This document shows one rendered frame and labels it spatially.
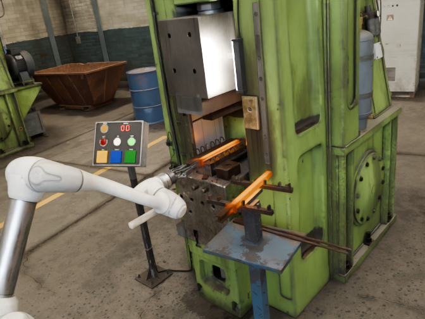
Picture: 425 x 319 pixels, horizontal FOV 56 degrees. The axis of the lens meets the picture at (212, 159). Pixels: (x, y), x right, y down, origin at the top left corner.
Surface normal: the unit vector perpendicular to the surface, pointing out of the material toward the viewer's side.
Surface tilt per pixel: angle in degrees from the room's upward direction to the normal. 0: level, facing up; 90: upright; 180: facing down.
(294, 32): 89
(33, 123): 90
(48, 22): 90
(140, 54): 91
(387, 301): 0
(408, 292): 0
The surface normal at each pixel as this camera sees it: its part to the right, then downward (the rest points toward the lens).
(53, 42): 0.85, 0.10
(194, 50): -0.66, 0.35
